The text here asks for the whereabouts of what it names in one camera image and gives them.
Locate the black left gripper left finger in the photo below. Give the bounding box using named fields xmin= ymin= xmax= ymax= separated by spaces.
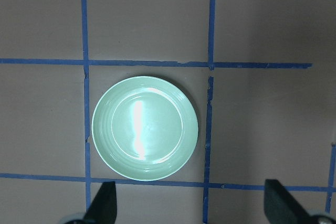
xmin=83 ymin=182 xmax=117 ymax=224

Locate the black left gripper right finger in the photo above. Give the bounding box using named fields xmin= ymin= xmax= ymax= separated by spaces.
xmin=264 ymin=179 xmax=317 ymax=224

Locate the green plate near left arm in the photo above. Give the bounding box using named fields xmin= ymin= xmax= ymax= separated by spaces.
xmin=91 ymin=76 xmax=198 ymax=181

